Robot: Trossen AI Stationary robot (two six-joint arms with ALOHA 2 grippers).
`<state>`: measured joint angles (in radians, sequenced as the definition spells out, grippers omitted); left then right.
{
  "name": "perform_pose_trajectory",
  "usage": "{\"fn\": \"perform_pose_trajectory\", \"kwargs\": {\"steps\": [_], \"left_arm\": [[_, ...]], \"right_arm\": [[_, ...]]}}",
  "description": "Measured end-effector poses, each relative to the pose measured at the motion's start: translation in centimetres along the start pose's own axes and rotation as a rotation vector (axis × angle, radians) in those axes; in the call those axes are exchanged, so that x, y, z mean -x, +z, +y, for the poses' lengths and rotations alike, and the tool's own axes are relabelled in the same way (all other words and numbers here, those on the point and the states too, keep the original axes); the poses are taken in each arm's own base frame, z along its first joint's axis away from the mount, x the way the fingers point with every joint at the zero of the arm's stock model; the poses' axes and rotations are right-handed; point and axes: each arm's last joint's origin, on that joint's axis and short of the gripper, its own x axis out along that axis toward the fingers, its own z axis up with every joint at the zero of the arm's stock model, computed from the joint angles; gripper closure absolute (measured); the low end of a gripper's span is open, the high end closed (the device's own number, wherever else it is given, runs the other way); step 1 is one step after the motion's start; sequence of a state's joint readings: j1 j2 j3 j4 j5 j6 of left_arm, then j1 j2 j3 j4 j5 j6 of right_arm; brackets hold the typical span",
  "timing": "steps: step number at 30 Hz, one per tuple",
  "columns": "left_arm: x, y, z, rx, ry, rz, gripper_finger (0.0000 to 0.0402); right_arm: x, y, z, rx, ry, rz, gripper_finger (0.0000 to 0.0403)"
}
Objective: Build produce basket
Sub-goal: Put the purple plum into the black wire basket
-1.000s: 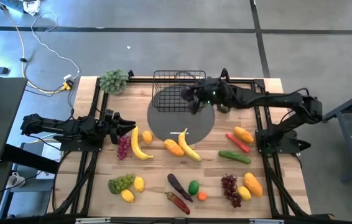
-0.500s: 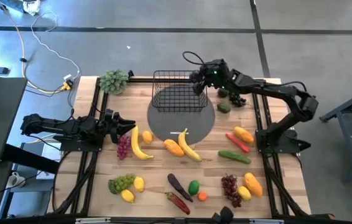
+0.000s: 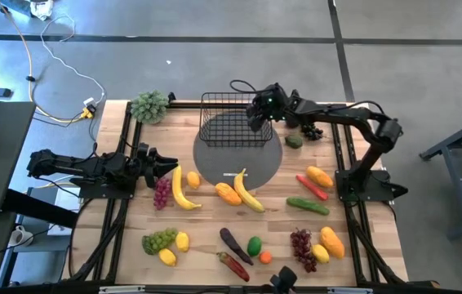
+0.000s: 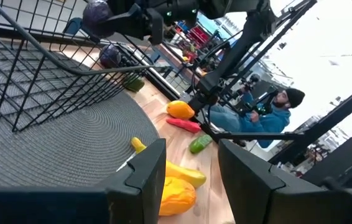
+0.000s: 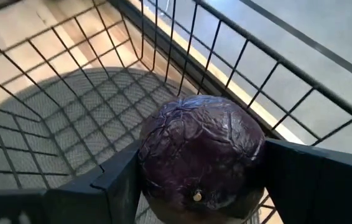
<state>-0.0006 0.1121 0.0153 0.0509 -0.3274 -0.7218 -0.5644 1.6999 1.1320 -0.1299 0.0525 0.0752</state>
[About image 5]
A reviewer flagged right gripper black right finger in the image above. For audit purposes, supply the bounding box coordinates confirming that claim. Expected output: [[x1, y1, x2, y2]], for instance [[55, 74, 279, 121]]
[[264, 138, 352, 224]]

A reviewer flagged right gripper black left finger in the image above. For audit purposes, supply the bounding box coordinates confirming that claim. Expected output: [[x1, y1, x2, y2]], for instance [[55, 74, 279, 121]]
[[0, 139, 143, 224]]

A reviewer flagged purple cabbage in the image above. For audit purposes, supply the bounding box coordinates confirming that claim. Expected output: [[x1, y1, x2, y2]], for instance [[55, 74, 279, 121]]
[[137, 95, 267, 224]]

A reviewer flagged round grey woven placemat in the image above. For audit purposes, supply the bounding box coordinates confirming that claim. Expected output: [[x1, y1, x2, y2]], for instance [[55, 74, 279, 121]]
[[0, 67, 195, 224]]

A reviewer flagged black wire basket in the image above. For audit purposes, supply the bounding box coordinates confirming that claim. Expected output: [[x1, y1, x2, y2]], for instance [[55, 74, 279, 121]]
[[0, 0, 352, 224]]

